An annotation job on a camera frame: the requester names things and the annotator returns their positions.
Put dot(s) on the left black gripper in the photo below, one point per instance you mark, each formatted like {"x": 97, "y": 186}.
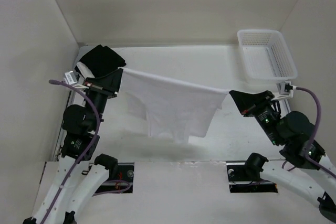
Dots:
{"x": 106, "y": 84}

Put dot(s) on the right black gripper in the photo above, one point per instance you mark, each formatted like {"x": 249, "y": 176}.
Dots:
{"x": 246, "y": 102}

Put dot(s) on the white tank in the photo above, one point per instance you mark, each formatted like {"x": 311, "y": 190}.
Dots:
{"x": 84, "y": 70}
{"x": 177, "y": 108}

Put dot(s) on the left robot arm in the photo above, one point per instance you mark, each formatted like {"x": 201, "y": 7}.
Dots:
{"x": 71, "y": 190}

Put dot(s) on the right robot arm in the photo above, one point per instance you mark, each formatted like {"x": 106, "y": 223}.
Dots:
{"x": 296, "y": 135}

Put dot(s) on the folded black tank top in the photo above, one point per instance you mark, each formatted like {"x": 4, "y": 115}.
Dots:
{"x": 101, "y": 60}

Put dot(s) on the folded white tank top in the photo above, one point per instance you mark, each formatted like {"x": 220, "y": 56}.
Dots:
{"x": 84, "y": 70}

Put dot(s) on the white plastic basket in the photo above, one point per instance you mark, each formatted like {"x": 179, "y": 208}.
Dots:
{"x": 265, "y": 57}

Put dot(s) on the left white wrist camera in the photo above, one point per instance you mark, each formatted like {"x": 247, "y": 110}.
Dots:
{"x": 72, "y": 78}

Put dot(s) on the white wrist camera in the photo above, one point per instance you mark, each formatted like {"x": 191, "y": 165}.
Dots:
{"x": 286, "y": 91}
{"x": 72, "y": 78}

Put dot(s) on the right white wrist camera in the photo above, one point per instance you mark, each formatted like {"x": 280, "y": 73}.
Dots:
{"x": 286, "y": 91}

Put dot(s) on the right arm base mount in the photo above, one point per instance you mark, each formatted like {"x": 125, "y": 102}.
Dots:
{"x": 244, "y": 176}

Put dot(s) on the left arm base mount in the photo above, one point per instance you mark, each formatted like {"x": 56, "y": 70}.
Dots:
{"x": 121, "y": 182}

